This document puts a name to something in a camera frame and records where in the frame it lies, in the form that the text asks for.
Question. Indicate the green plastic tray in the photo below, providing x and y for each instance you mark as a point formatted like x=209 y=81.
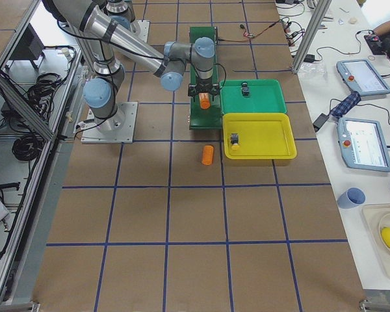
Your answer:
x=265 y=96

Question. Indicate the beige tray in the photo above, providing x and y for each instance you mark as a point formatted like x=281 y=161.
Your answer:
x=376 y=218

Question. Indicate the yellow plastic tray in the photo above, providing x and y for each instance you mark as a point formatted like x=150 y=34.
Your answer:
x=261 y=135

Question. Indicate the lower teach pendant tablet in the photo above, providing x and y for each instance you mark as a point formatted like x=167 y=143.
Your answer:
x=362 y=144

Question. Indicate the black power adapter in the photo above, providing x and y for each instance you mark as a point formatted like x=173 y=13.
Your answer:
x=320 y=121

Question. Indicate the teach pendant tablet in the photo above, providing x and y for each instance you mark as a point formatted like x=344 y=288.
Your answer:
x=362 y=144
x=361 y=76

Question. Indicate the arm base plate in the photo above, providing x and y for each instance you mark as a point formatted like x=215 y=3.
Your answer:
x=140 y=29
x=117 y=129

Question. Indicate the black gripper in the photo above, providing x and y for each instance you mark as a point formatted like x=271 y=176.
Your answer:
x=203 y=87

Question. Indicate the aluminium frame post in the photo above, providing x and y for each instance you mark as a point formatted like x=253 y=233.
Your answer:
x=310 y=32

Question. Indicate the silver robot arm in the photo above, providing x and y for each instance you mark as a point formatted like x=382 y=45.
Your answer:
x=107 y=25
x=122 y=11

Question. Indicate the blue plastic cup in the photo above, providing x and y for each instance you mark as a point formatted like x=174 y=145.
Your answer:
x=351 y=198

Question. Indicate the upper teach pendant tablet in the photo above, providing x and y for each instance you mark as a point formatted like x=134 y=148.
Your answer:
x=361 y=76

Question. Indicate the small motor controller board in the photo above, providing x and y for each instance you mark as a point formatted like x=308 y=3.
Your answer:
x=248 y=35

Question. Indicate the green conveyor belt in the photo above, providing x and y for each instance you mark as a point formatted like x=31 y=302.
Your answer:
x=204 y=39

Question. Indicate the yellow push button switch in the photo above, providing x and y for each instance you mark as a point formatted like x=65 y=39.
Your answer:
x=234 y=142

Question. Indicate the orange cylinder with numbers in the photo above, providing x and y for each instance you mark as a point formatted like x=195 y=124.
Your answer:
x=204 y=101

